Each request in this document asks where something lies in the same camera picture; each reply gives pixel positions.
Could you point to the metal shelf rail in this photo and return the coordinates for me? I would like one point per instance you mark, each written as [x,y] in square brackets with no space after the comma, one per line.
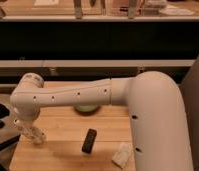
[93,63]

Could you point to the crumpled white cloth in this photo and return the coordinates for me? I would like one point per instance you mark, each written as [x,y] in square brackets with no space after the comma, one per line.
[122,155]

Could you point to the green round bowl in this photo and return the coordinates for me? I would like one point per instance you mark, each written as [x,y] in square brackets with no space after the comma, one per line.
[86,109]

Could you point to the upper wooden shelf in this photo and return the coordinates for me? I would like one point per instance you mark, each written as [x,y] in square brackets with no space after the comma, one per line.
[100,10]

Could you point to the dark bottle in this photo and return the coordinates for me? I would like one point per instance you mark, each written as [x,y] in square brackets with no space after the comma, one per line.
[89,141]

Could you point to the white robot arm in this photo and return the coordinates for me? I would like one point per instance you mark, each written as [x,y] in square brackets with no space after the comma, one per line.
[155,104]

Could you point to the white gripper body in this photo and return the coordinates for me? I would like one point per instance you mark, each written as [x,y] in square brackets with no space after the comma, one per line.
[31,132]

